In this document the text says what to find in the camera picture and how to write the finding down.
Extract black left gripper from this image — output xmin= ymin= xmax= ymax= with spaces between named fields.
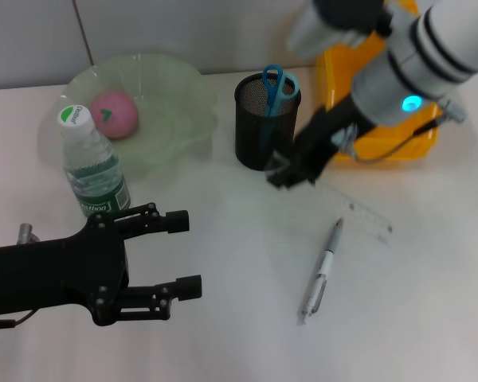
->
xmin=0 ymin=213 xmax=131 ymax=327

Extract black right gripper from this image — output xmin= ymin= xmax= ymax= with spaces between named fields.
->
xmin=266 ymin=93 xmax=379 ymax=191

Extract transparent plastic ruler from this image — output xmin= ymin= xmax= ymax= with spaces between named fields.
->
xmin=264 ymin=152 xmax=394 ymax=247

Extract clear green-label water bottle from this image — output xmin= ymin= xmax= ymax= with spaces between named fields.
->
xmin=57 ymin=103 xmax=132 ymax=218

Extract blue scissors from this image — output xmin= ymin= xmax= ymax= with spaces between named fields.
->
xmin=261 ymin=64 xmax=300 ymax=149

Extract pink toy peach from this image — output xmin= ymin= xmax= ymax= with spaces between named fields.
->
xmin=89 ymin=90 xmax=139 ymax=140

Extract black mesh pen holder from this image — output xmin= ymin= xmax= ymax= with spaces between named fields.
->
xmin=233 ymin=72 xmax=303 ymax=172

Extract grey white pen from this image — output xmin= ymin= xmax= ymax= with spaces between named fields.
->
xmin=298 ymin=217 xmax=345 ymax=325

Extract green glass fruit plate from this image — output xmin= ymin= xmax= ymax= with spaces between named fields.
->
xmin=59 ymin=53 xmax=220 ymax=178

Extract yellow plastic bin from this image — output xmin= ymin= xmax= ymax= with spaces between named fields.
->
xmin=316 ymin=0 xmax=442 ymax=170

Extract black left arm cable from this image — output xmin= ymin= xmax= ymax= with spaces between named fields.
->
xmin=0 ymin=308 xmax=39 ymax=331

